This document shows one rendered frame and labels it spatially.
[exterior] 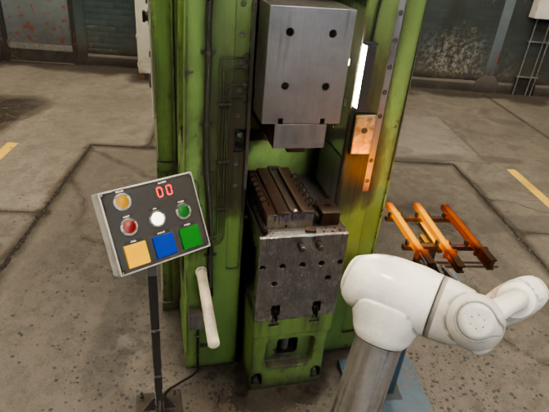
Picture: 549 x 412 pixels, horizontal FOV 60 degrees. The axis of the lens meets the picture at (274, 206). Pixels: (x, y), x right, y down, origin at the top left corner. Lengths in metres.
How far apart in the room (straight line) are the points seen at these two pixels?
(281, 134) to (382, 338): 0.97
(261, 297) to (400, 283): 1.17
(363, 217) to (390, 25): 0.84
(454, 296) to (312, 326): 1.37
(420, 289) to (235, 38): 1.14
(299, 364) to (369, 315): 1.47
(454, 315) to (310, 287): 1.23
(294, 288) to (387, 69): 0.98
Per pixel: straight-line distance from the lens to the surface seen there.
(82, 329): 2.89
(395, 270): 0.99
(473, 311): 0.94
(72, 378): 2.66
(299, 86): 1.72
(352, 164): 2.08
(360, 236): 2.31
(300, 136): 1.78
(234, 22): 1.76
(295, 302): 2.14
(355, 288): 1.00
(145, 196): 1.65
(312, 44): 1.69
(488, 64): 8.67
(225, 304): 2.33
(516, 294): 1.42
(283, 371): 2.45
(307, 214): 1.95
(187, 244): 1.70
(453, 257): 1.85
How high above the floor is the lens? 1.95
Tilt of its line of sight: 29 degrees down
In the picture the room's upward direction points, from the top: 5 degrees clockwise
